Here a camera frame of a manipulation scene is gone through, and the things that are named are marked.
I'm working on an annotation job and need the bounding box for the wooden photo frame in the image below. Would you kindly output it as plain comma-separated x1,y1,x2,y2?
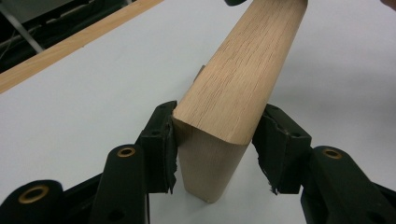
171,0,310,204

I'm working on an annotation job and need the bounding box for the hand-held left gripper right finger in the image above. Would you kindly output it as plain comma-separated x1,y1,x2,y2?
251,103,313,196

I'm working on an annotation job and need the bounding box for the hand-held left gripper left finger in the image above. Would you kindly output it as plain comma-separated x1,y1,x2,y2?
135,100,179,195

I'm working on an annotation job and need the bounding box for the white metal desk frame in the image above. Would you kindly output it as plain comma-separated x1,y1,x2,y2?
0,0,76,54

